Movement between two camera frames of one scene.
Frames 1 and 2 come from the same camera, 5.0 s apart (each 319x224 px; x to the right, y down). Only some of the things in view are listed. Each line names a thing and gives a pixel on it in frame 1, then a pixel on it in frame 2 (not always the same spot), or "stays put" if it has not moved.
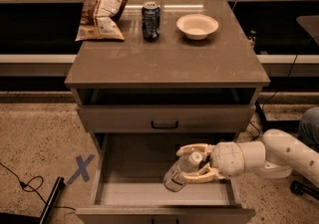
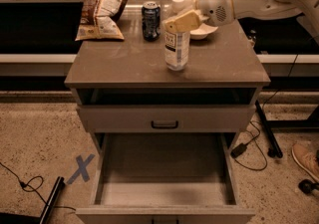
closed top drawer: x=166 y=118 stays put
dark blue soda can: x=151 y=21 stays put
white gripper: x=224 y=160 to x=214 y=4
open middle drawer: x=129 y=183 stays put
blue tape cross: x=82 y=168 stays put
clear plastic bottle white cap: x=174 y=179 to x=176 y=44
